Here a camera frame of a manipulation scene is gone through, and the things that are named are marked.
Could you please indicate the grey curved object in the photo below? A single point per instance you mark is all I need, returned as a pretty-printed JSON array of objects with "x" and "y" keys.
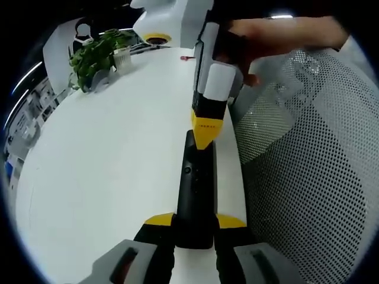
[{"x": 99, "y": 80}]

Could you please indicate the small red tool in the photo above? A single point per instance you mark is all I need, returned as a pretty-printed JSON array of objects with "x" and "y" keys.
[{"x": 186, "y": 58}]

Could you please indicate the black remote control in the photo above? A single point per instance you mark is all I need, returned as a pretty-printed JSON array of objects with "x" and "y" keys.
[{"x": 198, "y": 201}]

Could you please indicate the green leafy plant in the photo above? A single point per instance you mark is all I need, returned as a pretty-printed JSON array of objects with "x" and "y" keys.
[{"x": 89, "y": 59}]

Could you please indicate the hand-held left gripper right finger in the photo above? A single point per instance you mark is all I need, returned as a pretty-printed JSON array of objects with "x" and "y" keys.
[{"x": 231, "y": 251}]

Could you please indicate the white neck device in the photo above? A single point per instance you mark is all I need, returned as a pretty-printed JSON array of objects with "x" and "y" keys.
[{"x": 86, "y": 41}]

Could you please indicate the grey mesh chair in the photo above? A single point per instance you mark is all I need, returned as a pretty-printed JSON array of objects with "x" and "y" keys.
[{"x": 311, "y": 177}]

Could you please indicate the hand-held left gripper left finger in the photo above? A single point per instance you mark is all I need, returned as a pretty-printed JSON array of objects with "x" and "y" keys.
[{"x": 154, "y": 254}]

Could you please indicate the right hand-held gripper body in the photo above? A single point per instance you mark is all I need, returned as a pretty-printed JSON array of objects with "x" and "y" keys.
[{"x": 165, "y": 17}]

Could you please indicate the person's right hand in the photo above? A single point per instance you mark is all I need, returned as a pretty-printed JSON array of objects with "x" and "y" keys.
[{"x": 248, "y": 38}]

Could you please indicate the white ribbed plant pot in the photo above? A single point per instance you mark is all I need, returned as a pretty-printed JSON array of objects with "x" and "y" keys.
[{"x": 122, "y": 60}]

